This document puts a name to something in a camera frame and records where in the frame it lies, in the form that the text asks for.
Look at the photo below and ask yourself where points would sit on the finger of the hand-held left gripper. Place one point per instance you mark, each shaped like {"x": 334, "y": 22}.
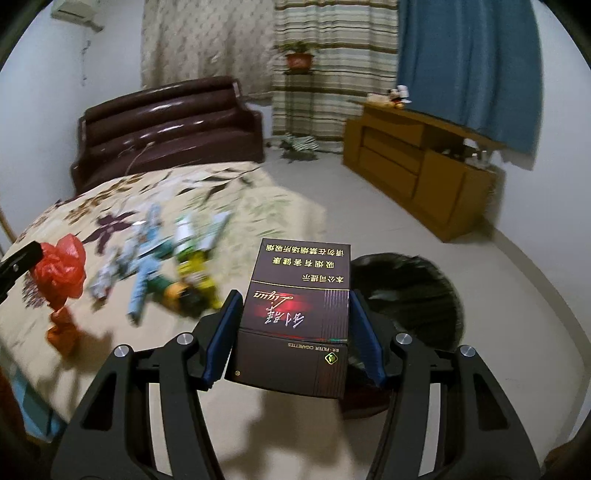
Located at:
{"x": 21, "y": 263}

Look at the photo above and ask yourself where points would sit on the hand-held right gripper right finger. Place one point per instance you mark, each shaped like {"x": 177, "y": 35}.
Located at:
{"x": 369, "y": 341}

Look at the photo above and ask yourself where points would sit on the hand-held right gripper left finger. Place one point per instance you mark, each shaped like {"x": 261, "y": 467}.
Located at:
{"x": 221, "y": 341}

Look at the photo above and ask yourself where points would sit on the red plastic bag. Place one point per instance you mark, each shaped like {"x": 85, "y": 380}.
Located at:
{"x": 60, "y": 267}

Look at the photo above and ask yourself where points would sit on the trash bin with black bag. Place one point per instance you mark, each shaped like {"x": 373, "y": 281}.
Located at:
{"x": 406, "y": 290}

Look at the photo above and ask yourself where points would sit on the yellow snack packet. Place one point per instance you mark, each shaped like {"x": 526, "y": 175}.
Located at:
{"x": 198, "y": 272}

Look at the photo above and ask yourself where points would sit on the dark brown cigarette box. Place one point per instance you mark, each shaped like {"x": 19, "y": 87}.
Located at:
{"x": 295, "y": 323}

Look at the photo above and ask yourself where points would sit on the orange wrapper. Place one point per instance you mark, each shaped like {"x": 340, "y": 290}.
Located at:
{"x": 62, "y": 330}

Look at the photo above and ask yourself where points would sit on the silver wrapper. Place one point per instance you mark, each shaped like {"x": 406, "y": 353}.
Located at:
{"x": 108, "y": 272}

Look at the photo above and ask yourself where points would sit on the light blue packet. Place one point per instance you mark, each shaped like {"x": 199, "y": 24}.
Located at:
{"x": 143, "y": 286}

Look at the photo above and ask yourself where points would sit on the dark green packet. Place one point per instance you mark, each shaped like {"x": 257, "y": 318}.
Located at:
{"x": 178, "y": 295}

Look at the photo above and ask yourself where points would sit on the floral cloth covered table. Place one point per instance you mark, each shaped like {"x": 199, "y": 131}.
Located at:
{"x": 231, "y": 198}

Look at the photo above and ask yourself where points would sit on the wooden cabinet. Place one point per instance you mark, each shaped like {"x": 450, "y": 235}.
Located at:
{"x": 392, "y": 161}

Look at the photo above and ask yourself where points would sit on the dark brown leather sofa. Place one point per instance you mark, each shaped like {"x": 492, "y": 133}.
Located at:
{"x": 161, "y": 124}

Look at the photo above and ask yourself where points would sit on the striped cloth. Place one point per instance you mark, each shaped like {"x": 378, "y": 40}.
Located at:
{"x": 300, "y": 142}

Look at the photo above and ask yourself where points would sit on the white router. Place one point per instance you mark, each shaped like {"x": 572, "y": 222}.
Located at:
{"x": 478, "y": 158}

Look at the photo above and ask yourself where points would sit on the small beige box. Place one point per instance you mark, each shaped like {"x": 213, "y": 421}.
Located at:
{"x": 377, "y": 98}

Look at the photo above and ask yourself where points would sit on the mouse plush toy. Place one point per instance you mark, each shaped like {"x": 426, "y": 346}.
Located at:
{"x": 399, "y": 98}

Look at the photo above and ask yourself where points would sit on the black metal plant stand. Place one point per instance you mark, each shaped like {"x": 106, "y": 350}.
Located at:
{"x": 287, "y": 101}

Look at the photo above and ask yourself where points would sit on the white air conditioner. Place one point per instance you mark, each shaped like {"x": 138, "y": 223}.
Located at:
{"x": 74, "y": 11}

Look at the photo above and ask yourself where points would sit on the cream patterned curtain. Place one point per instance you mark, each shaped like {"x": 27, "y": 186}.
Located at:
{"x": 207, "y": 41}

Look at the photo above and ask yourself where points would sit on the potted plant in red pot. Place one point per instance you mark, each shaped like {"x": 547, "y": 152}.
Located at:
{"x": 299, "y": 60}

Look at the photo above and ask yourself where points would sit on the striped curtain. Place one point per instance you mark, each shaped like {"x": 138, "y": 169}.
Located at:
{"x": 351, "y": 46}

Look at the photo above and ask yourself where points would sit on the blue curtain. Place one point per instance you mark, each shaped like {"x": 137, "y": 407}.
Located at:
{"x": 461, "y": 60}

